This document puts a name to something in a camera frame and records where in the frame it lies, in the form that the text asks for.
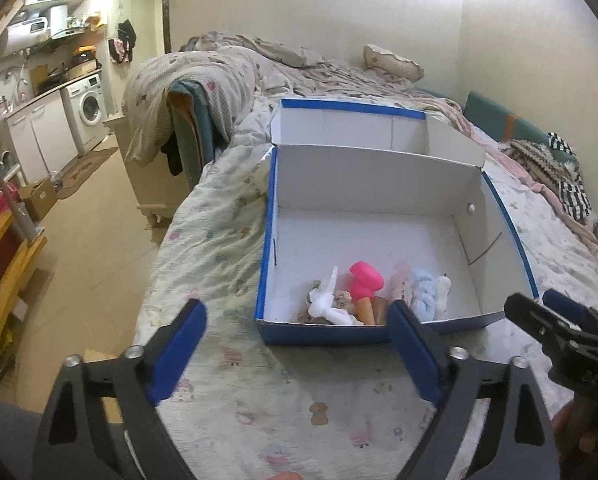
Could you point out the white washing machine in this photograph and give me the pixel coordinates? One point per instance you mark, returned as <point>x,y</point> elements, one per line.
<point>86,110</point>

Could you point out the pink plastic toy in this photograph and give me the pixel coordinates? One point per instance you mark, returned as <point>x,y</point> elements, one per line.
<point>364,275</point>

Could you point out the white and red plush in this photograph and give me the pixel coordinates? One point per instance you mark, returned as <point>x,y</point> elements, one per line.
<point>329,305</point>

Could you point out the black hanging garment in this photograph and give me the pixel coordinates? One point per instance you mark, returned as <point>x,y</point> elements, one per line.
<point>127,32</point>

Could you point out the beige pillow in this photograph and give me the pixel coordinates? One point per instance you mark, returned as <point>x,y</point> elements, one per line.
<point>394,62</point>

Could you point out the white kitchen cabinet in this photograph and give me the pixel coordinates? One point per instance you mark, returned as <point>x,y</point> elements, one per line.
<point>44,135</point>

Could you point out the yellow rack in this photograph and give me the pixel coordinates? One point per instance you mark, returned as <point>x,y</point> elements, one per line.
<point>14,280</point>

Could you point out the beige draped blanket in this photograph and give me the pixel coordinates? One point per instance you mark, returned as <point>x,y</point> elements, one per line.
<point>154,100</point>

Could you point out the pink blanket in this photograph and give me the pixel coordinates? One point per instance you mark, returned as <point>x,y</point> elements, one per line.
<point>519,165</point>

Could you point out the black and white striped cloth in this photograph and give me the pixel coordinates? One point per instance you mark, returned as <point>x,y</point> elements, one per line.
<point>574,195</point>

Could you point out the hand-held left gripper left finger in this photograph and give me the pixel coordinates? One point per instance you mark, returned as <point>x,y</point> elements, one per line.
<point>179,355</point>

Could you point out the beige rumpled duvet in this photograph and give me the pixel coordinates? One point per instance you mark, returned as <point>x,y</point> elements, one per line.
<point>299,60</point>

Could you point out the brown cardboard box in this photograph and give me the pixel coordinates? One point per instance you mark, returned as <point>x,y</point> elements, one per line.
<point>39,200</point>

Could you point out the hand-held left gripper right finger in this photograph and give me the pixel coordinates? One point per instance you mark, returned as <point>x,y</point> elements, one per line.
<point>414,350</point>

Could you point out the black hanging cloth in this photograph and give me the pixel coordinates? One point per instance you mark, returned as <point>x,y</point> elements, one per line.
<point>174,157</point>

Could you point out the pink hanging garment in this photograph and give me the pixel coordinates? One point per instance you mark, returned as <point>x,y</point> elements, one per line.
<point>120,51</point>

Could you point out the white blue-edged cardboard box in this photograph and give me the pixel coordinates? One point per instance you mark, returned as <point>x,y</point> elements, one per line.
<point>369,190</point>

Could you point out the white water heater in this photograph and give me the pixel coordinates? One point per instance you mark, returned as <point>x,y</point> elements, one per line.
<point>24,35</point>

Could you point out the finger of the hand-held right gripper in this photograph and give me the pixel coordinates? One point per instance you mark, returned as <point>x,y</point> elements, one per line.
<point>571,310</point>
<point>539,322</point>

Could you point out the orange-brown soft toy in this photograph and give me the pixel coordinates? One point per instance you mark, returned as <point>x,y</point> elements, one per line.
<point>366,310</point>

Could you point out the person's right hand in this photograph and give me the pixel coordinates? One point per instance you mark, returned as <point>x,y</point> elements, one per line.
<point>584,430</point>

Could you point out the light blue knotted cloth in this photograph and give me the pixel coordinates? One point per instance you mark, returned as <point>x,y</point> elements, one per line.
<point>421,290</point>

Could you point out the teal headboard with orange stripe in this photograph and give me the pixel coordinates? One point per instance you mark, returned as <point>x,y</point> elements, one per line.
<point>489,115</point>

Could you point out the range hood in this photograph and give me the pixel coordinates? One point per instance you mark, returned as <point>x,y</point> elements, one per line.
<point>64,22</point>

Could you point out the brown door mat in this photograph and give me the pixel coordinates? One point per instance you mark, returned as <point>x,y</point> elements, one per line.
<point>86,172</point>

